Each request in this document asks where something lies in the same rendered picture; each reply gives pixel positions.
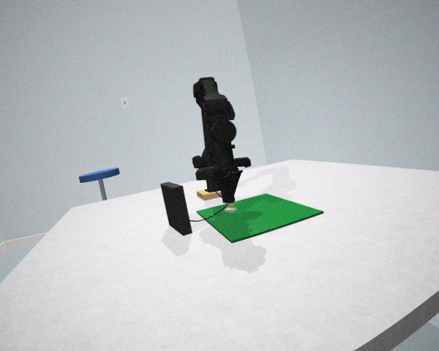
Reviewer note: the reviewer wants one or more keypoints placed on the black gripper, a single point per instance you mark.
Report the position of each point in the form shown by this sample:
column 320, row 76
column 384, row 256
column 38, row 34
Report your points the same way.
column 224, row 170

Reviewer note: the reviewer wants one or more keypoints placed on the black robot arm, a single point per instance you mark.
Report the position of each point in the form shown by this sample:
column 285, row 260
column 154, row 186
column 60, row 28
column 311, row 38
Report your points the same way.
column 217, row 127

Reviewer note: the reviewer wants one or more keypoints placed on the black cable with plug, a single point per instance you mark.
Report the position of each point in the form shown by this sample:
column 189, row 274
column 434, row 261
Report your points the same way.
column 231, row 200

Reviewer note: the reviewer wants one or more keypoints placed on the green circuit board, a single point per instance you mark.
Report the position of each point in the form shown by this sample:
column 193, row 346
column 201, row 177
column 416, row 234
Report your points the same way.
column 254, row 216

